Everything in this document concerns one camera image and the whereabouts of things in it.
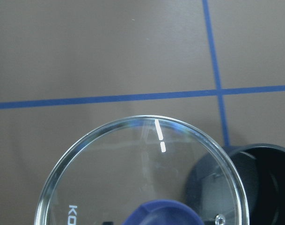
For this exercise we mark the glass pot lid blue knob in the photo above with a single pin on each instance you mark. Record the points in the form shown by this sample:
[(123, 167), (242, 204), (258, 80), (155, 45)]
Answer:
[(144, 170)]

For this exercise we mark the dark blue cooking pot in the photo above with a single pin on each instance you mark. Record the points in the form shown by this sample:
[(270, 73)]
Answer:
[(261, 168)]

